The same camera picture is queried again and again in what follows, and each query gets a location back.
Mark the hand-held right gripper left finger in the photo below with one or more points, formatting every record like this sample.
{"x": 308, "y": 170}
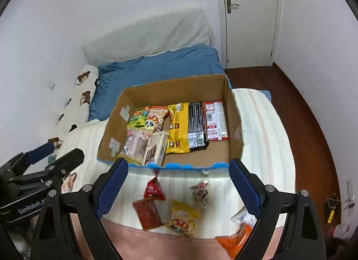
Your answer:
{"x": 112, "y": 187}

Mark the long white red packet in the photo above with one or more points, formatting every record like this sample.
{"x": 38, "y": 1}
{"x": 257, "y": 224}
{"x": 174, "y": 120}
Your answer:
{"x": 215, "y": 121}

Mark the small clear snack packet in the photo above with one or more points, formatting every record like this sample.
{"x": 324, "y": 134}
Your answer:
{"x": 200, "y": 193}

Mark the cardboard box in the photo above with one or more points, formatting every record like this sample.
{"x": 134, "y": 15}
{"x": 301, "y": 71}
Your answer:
{"x": 218, "y": 153}

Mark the clear packet with yellow edges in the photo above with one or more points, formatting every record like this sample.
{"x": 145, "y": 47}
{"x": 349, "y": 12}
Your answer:
{"x": 134, "y": 145}

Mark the large yellow snack packet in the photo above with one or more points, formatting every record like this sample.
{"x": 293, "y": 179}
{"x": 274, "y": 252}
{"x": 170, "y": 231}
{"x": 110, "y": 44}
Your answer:
{"x": 177, "y": 134}

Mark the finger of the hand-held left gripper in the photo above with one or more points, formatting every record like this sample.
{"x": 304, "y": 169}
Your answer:
{"x": 70, "y": 160}
{"x": 42, "y": 151}

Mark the orange panda snack packet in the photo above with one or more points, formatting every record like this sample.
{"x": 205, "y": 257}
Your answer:
{"x": 157, "y": 117}

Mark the red triangular snack packet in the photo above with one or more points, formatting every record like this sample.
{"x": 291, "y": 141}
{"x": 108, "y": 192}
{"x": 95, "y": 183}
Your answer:
{"x": 153, "y": 190}

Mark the blue bed sheet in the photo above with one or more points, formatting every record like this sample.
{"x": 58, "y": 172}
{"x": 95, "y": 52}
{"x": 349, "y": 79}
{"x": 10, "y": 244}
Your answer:
{"x": 167, "y": 67}

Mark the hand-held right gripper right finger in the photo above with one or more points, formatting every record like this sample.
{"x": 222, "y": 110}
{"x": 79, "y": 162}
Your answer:
{"x": 246, "y": 187}

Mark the brown snack packet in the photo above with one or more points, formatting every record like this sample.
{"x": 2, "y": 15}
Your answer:
{"x": 148, "y": 214}

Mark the yellow panda snack packet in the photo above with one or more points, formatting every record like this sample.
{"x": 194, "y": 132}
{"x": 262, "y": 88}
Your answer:
{"x": 181, "y": 218}

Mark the silver snack packet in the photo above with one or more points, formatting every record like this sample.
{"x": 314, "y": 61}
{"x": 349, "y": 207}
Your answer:
{"x": 243, "y": 216}

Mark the cat printed blanket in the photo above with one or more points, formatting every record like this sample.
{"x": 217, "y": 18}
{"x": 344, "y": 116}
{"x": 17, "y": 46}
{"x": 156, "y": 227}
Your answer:
{"x": 263, "y": 142}

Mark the green candy packet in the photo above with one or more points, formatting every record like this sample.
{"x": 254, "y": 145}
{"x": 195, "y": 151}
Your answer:
{"x": 137, "y": 120}

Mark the long black snack packet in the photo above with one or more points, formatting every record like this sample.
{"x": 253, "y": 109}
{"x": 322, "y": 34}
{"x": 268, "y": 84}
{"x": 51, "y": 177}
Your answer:
{"x": 197, "y": 125}

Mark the long bear print pillow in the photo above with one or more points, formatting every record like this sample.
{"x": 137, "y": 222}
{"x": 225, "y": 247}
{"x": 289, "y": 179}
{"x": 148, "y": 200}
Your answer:
{"x": 81, "y": 98}

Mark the yellow tag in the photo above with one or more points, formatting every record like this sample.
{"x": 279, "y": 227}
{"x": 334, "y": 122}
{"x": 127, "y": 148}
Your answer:
{"x": 331, "y": 215}

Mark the white biscuit stick box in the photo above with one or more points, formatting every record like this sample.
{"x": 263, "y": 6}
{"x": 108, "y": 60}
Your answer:
{"x": 155, "y": 148}

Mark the white door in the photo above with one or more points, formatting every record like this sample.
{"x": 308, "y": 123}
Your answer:
{"x": 251, "y": 30}

